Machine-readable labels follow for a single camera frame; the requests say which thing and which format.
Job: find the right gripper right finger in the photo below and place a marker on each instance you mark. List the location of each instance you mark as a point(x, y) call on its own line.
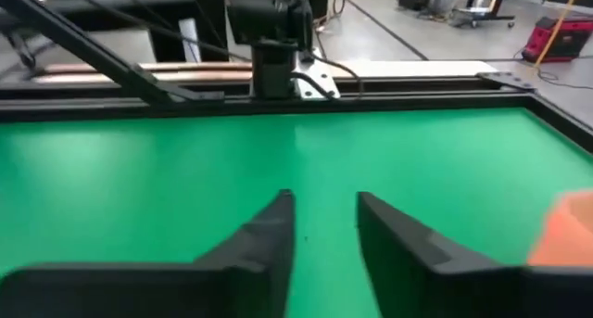
point(403, 262)

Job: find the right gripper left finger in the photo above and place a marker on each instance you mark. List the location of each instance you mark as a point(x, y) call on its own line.
point(259, 262)

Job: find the orange plastic bin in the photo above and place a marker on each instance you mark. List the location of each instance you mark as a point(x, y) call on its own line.
point(565, 234)

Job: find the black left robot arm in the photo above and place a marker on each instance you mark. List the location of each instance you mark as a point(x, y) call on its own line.
point(273, 30)

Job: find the green table mat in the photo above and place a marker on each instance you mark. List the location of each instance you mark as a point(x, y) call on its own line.
point(139, 169)

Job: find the wooden table side board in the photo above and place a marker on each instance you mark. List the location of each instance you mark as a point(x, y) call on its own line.
point(417, 68)

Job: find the black standing desk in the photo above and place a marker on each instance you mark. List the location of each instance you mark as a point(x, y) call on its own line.
point(486, 12)

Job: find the red and black box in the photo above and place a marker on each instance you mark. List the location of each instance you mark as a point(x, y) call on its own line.
point(560, 37)

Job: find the black table frame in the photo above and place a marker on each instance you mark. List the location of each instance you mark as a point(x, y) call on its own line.
point(417, 100)

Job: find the black diagonal frame strut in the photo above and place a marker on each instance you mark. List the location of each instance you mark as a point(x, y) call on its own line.
point(92, 49)

